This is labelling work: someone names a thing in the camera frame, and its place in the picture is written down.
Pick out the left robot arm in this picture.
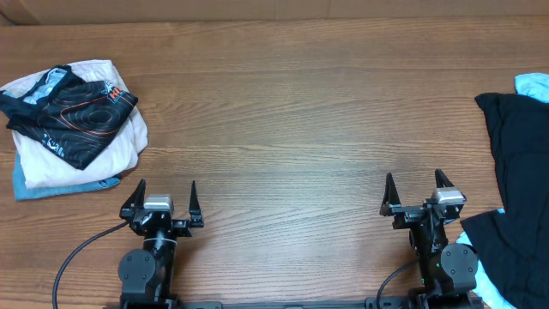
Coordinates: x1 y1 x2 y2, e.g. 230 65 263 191
118 180 204 309

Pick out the light blue garment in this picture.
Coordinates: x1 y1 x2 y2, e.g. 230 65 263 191
455 72 549 309

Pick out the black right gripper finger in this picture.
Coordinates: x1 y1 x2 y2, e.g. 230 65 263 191
381 173 401 210
435 168 454 188

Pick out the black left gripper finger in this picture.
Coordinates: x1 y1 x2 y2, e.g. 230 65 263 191
189 180 201 221
122 179 146 209

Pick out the blue folded garment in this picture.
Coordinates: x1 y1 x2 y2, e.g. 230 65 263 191
12 154 120 202

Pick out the black t-shirt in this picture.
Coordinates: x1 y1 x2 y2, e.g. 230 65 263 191
460 92 549 309

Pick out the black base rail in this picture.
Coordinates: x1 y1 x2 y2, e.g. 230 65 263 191
104 296 484 309

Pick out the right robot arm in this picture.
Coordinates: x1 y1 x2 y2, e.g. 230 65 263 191
375 169 483 308

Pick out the cream folded garment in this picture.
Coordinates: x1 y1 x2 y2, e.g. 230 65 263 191
1 59 148 191

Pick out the black orange patterned garment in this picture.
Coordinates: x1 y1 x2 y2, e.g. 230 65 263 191
1 65 138 170

